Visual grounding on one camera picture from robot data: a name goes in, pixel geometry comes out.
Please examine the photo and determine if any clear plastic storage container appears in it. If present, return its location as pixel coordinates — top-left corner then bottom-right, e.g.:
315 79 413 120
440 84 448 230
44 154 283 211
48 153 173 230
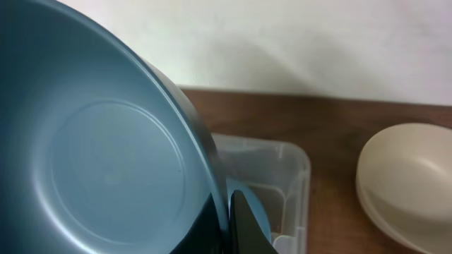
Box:
213 134 311 254

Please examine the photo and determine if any beige large bowl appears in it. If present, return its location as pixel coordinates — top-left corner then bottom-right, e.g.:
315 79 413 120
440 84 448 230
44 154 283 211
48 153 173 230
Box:
356 123 451 253

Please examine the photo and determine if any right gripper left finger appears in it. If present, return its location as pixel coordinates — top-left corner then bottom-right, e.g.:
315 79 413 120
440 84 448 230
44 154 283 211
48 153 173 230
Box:
170 195 223 254

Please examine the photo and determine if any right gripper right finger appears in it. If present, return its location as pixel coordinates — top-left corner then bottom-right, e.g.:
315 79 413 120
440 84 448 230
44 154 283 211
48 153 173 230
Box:
230 190 278 254

